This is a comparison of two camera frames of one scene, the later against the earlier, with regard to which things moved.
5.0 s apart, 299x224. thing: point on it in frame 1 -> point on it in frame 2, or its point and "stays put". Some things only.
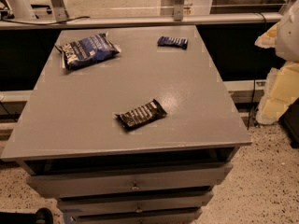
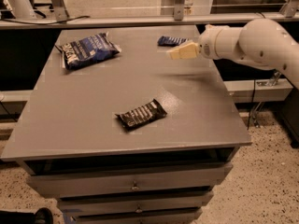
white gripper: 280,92 -> 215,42
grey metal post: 178,2 stays put
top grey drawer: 83,184 stays put
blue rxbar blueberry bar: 173,41 stays put
